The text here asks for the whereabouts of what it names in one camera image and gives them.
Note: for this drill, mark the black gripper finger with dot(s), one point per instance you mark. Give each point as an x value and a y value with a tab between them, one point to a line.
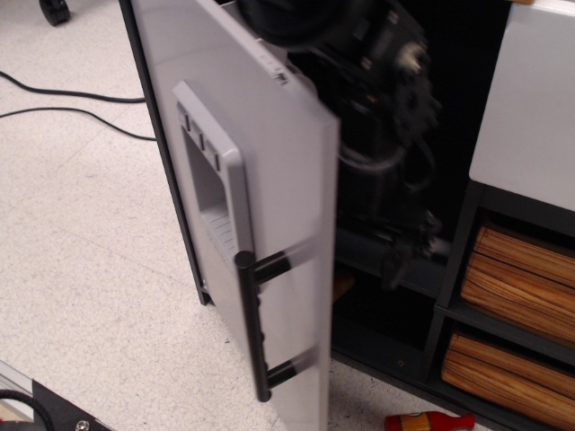
394	263

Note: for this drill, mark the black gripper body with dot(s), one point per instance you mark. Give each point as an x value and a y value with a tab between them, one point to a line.
376	200

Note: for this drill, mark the grey toy fridge door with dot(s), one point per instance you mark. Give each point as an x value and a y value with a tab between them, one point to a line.
289	142

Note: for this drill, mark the black bar door handle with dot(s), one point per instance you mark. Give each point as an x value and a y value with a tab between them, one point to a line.
251	274

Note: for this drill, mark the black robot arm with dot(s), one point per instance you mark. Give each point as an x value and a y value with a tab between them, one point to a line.
369	62

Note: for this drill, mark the dark grey fridge cabinet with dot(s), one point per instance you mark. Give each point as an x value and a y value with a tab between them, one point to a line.
402	335

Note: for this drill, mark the upper wooden basket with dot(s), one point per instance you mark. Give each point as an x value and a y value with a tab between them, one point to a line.
523	280

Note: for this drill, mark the wooden basket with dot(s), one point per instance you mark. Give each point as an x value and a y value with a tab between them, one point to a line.
511	380
523	280

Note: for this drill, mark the red toy ketchup bottle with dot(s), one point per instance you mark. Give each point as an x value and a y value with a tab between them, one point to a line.
429	421

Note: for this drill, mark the grey water dispenser panel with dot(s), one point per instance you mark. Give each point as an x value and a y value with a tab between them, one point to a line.
218	171

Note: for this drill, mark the lower wooden basket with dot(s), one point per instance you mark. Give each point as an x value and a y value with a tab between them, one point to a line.
511	380

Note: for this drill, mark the black caster wheel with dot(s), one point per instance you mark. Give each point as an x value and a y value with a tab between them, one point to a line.
55	11

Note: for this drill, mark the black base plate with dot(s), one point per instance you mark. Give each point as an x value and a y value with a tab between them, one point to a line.
64	414

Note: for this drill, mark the aluminium rail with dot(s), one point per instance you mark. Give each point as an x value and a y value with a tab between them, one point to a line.
12	379

